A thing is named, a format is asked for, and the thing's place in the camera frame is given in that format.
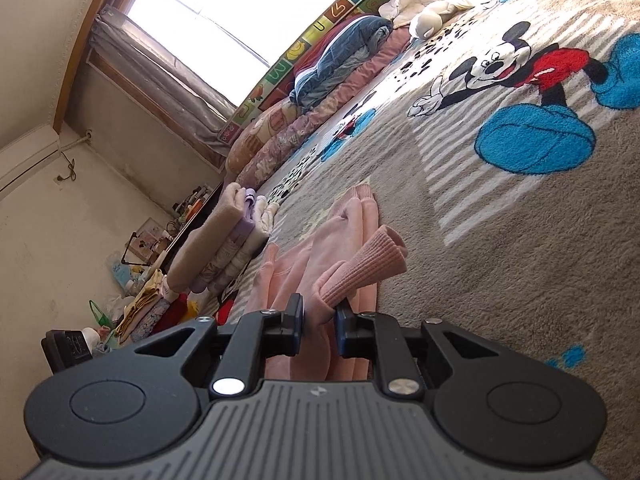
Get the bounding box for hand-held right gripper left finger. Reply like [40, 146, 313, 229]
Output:
[134, 292, 305, 401]

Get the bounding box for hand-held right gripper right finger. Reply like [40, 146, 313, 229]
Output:
[334, 302, 501, 397]

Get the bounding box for pink sweatshirt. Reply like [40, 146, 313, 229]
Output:
[247, 184, 409, 384]

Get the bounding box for folded beige and purple clothes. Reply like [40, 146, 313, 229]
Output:
[166, 182, 252, 294]

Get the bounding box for green mesh bag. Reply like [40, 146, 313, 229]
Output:
[88, 299, 114, 332]

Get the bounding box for grey floral folded garment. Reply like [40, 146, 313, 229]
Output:
[126, 300, 174, 342]

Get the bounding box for pale yellow folded cloths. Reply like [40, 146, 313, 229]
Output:
[116, 268, 169, 332]

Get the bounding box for white floral folded garment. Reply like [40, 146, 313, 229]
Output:
[199, 195, 282, 297]

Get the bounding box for red folded knit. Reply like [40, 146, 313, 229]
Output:
[149, 291, 189, 334]

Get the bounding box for purple folded garment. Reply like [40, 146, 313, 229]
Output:
[234, 186, 259, 242]

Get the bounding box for cluttered dark desk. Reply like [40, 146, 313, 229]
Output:
[121, 181, 227, 282]

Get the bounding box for cartoon mouse printed blanket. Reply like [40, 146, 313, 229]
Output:
[215, 0, 640, 461]

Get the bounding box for white air conditioner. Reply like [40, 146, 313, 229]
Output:
[0, 126, 61, 197]

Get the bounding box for orange cartoon pillow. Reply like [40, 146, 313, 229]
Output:
[224, 99, 302, 172]

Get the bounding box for pink quilt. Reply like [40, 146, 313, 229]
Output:
[299, 24, 417, 122]

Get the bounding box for blue striped folded quilt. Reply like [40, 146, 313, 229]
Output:
[289, 14, 394, 109]

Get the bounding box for patterned pillows row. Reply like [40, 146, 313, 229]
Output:
[216, 0, 412, 144]

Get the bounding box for grey curtain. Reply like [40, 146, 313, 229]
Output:
[86, 6, 242, 162]

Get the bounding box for window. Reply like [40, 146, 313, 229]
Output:
[124, 0, 352, 107]

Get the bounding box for white plush toy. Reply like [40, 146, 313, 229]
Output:
[409, 0, 459, 42]

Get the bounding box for wall socket with cable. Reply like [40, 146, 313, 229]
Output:
[54, 129, 94, 184]

